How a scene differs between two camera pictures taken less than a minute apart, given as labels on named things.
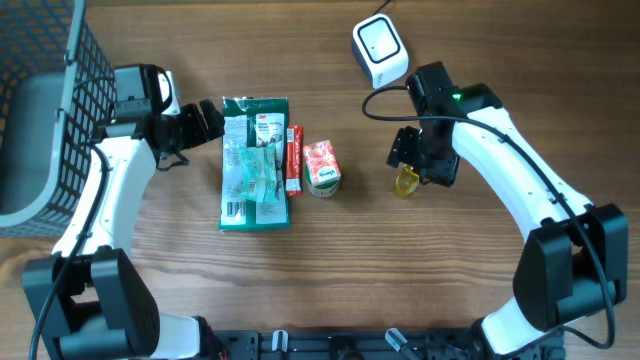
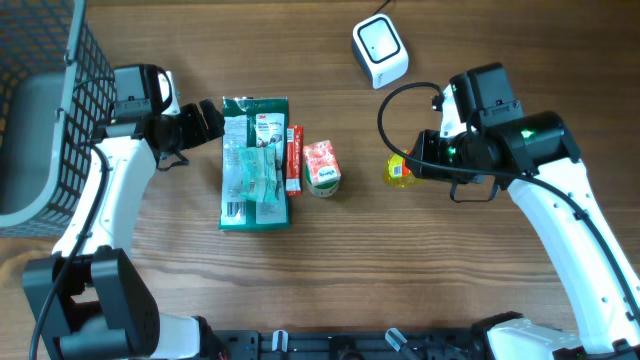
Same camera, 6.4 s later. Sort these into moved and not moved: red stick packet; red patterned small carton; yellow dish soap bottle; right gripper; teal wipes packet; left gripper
Moved: right gripper; yellow dish soap bottle
Not moved: left gripper; red patterned small carton; red stick packet; teal wipes packet
